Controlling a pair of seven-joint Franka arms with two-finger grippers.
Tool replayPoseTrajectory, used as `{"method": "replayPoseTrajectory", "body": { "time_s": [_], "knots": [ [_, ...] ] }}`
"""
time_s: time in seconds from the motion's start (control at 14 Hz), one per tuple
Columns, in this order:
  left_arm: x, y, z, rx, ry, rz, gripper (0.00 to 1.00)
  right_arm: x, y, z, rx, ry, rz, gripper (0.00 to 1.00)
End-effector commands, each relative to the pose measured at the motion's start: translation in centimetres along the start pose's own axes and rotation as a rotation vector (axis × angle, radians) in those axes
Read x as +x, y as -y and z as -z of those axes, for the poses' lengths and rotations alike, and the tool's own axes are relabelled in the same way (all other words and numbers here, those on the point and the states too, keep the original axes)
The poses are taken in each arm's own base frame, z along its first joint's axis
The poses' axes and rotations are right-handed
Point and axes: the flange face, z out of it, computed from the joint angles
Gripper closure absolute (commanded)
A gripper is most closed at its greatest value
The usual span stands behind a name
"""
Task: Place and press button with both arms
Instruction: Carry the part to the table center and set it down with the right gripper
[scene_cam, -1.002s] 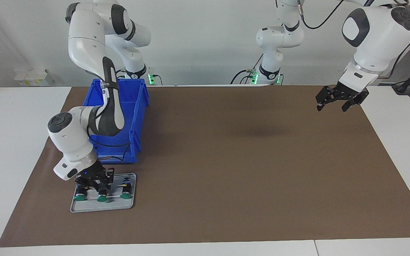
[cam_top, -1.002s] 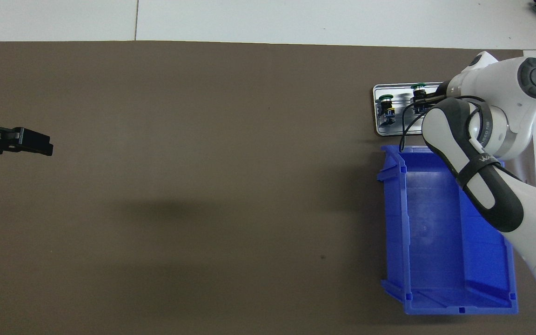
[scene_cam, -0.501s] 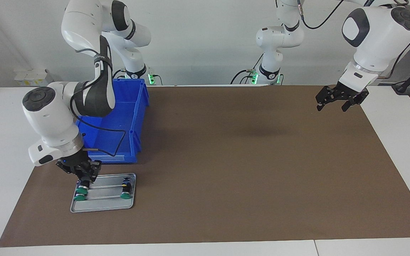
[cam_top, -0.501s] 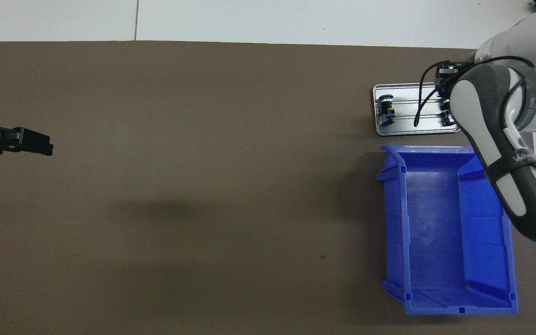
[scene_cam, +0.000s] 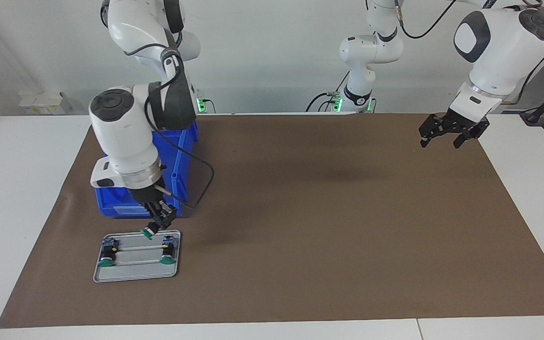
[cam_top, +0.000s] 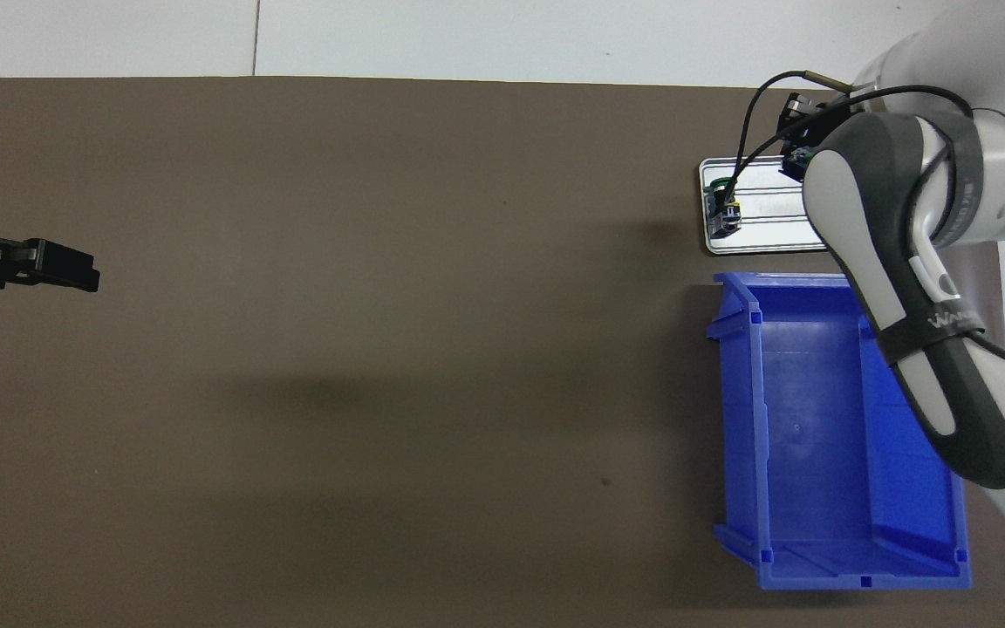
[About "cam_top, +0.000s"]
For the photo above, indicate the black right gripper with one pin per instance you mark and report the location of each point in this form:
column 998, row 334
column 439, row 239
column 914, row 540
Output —
column 832, row 112

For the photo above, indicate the green push button switch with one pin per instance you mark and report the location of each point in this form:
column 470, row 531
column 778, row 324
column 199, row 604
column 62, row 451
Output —
column 725, row 218
column 795, row 164

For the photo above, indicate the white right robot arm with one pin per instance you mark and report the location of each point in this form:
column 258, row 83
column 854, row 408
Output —
column 869, row 218

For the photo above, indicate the silver metal tray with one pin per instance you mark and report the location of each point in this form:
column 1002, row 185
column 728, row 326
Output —
column 764, row 235

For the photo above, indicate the brown table mat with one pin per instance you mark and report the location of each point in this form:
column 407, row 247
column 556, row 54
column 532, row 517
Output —
column 380, row 262

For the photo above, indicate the blue plastic bin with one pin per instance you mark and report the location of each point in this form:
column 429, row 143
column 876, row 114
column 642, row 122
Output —
column 816, row 480

